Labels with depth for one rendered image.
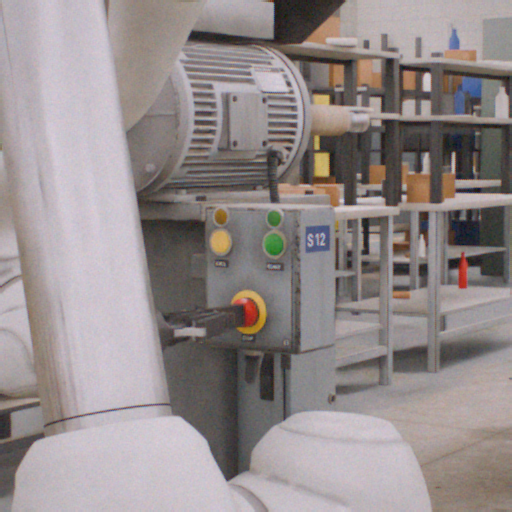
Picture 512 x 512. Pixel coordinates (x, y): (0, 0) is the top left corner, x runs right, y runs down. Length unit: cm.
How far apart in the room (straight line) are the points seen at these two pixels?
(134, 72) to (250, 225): 55
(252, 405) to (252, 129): 43
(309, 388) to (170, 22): 95
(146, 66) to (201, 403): 92
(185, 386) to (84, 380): 112
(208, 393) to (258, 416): 9
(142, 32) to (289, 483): 46
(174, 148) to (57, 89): 88
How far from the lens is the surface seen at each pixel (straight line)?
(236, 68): 210
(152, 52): 130
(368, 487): 107
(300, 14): 259
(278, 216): 179
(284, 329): 180
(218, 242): 185
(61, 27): 109
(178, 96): 193
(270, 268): 180
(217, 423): 211
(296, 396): 208
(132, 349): 103
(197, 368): 212
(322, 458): 107
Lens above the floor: 120
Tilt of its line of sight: 5 degrees down
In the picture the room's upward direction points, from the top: straight up
